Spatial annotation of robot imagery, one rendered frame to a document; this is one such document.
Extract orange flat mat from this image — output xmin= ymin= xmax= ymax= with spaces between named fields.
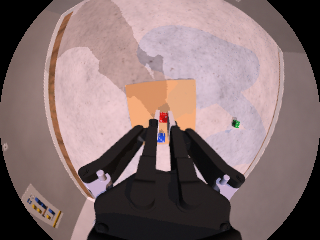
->
xmin=125 ymin=80 xmax=196 ymax=131

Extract green die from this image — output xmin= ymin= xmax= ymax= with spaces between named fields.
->
xmin=232 ymin=120 xmax=240 ymax=128

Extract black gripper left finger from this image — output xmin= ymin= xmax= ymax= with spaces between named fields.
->
xmin=78 ymin=110 xmax=160 ymax=210

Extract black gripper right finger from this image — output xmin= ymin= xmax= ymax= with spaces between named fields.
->
xmin=167 ymin=111 xmax=245 ymax=210

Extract blue die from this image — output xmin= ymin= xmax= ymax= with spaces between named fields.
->
xmin=157 ymin=133 xmax=165 ymax=143

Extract red die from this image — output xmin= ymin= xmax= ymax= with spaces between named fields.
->
xmin=159 ymin=112 xmax=168 ymax=123

